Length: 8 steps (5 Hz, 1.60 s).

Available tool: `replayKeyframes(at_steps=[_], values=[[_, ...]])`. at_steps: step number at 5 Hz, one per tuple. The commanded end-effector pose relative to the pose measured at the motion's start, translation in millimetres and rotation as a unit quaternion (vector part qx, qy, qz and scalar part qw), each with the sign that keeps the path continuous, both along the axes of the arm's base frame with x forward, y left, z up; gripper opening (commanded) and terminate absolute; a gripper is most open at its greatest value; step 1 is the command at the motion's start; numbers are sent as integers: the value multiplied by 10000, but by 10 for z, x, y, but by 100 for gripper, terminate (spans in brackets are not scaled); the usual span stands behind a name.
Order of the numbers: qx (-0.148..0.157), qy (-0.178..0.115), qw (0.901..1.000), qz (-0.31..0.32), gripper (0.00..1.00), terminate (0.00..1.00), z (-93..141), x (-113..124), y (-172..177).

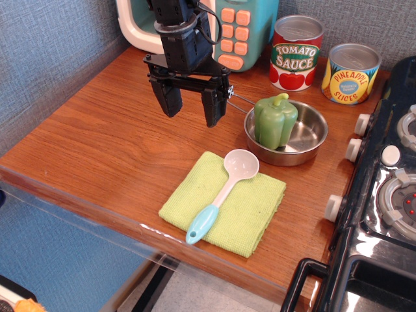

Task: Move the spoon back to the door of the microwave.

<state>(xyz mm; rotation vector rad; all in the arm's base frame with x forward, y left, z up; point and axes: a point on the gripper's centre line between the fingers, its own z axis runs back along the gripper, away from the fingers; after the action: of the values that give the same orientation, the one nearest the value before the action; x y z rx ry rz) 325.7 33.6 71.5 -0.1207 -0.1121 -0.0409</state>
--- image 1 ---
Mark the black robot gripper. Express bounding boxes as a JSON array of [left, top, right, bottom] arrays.
[[144, 12, 231, 127]]

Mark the white and teal ladle spoon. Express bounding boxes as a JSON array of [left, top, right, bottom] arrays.
[[185, 149, 259, 245]]

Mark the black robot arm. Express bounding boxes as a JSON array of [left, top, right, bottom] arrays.
[[144, 1, 233, 127]]

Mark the teal toy microwave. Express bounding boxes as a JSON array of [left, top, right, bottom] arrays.
[[116, 0, 279, 72]]

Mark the green toy bell pepper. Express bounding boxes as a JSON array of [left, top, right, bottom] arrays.
[[254, 93, 298, 150]]

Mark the green folded cloth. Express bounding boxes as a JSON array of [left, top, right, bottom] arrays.
[[159, 151, 286, 258]]

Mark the tomato sauce can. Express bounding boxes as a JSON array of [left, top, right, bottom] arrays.
[[269, 15, 324, 91]]

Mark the small steel pan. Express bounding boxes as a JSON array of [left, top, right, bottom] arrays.
[[244, 93, 328, 166]]

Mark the pineapple slices can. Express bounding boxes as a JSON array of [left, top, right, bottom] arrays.
[[321, 43, 382, 105]]

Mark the white stove knob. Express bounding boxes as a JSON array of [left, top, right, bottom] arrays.
[[381, 145, 400, 166], [354, 114, 371, 137], [324, 194, 343, 223], [345, 138, 362, 163]]

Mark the black toy stove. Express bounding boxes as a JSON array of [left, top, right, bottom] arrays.
[[281, 57, 415, 311]]

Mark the orange object at corner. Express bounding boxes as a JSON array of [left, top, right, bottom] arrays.
[[14, 298, 46, 312]]

